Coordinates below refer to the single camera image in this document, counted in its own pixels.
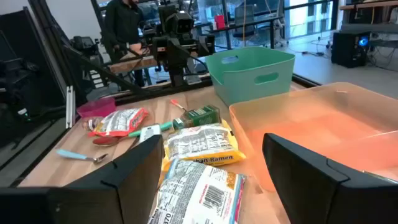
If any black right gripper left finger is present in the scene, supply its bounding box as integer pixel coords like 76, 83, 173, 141
0, 134, 165, 224

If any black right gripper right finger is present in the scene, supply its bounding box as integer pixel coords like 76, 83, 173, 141
262, 133, 398, 224

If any white ramen packet blue edge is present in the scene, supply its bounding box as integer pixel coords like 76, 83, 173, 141
147, 159, 247, 224

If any green spice jar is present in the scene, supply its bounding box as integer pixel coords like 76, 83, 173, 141
172, 105, 221, 131

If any small glass jar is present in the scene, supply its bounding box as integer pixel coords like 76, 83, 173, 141
81, 116, 104, 132

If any wooden background table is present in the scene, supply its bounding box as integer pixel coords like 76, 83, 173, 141
108, 51, 162, 75

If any red background container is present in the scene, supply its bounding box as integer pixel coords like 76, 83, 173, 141
214, 14, 226, 30

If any person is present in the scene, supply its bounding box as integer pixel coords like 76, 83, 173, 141
103, 0, 147, 88

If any orange translucent plastic bin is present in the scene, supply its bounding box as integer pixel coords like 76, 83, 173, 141
229, 82, 398, 193

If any grey office chair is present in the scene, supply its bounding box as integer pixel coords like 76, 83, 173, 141
232, 4, 261, 41

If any green plastic bin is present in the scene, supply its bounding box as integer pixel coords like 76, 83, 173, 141
205, 46, 296, 107

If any pink plastic bowl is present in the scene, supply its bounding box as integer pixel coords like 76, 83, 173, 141
76, 96, 117, 119

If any white aluminium extrusion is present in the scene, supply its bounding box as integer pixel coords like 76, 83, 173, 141
65, 85, 76, 129

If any black computer tower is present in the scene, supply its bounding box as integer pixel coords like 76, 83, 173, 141
330, 30, 371, 69

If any black panel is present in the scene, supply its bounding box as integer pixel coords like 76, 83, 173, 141
0, 6, 68, 149

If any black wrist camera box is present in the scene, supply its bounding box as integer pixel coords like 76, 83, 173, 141
158, 6, 195, 35

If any small orange-handled spoon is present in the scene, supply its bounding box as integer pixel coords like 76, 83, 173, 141
169, 99, 188, 113

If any light blue-handled spoon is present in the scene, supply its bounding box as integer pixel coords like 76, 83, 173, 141
55, 149, 109, 165

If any teal-handled spoon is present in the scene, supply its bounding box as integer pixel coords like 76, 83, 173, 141
92, 121, 174, 147

